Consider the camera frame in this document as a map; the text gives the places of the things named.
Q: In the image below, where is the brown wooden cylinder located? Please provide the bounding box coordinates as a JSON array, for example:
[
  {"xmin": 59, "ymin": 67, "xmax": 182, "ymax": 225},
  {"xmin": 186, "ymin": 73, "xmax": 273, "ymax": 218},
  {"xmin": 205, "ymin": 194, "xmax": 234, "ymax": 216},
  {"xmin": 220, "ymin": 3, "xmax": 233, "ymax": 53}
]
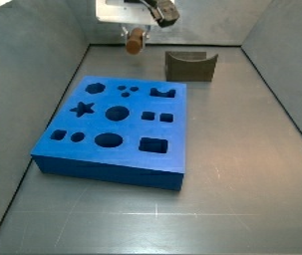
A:
[{"xmin": 126, "ymin": 28, "xmax": 145, "ymax": 55}]

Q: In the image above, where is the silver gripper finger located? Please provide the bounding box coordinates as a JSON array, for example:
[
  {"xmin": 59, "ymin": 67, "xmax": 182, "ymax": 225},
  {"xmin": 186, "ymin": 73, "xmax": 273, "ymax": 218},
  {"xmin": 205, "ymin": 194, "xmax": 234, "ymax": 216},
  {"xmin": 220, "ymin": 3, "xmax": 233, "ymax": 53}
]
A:
[
  {"xmin": 144, "ymin": 25, "xmax": 152, "ymax": 43},
  {"xmin": 121, "ymin": 24, "xmax": 130, "ymax": 42}
]

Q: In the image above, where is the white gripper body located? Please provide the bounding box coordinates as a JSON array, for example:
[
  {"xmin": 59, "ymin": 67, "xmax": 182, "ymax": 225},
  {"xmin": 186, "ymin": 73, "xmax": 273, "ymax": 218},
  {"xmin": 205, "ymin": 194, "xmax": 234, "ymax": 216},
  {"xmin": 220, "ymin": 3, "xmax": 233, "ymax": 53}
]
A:
[{"xmin": 97, "ymin": 0, "xmax": 156, "ymax": 25}]

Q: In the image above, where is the dark grey curved cradle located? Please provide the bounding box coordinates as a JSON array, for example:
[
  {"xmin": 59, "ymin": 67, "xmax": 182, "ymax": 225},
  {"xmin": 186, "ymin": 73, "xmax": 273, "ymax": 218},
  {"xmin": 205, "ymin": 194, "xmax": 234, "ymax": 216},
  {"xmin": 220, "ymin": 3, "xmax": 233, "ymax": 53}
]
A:
[{"xmin": 165, "ymin": 51, "xmax": 218, "ymax": 82}]

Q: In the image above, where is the blue foam shape board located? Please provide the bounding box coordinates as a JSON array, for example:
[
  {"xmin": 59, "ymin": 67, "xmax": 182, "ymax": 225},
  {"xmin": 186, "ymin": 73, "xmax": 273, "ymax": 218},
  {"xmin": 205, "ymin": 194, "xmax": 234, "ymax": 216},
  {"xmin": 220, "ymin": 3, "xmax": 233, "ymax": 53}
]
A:
[{"xmin": 31, "ymin": 76, "xmax": 186, "ymax": 190}]

